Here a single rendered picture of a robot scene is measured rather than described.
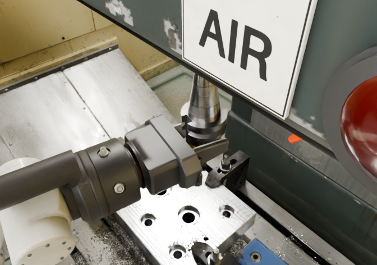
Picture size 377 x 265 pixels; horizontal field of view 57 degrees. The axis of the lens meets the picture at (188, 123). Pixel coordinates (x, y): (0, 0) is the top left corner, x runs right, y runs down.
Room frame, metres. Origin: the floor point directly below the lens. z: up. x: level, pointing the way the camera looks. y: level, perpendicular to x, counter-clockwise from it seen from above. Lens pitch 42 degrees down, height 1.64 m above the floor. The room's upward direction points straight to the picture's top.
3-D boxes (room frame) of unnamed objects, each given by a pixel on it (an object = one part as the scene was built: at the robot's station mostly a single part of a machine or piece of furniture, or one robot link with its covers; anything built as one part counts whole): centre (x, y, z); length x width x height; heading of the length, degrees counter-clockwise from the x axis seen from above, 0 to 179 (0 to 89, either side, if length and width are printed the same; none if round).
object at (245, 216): (0.47, 0.03, 0.96); 0.29 x 0.23 x 0.05; 42
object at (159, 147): (0.31, 0.06, 1.30); 0.13 x 0.12 x 0.10; 31
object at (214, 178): (0.55, -0.09, 0.97); 0.13 x 0.03 x 0.15; 132
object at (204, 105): (0.36, -0.02, 1.38); 0.04 x 0.04 x 0.07
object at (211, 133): (0.36, -0.02, 1.33); 0.06 x 0.06 x 0.03
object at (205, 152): (0.32, -0.03, 1.30); 0.06 x 0.02 x 0.03; 121
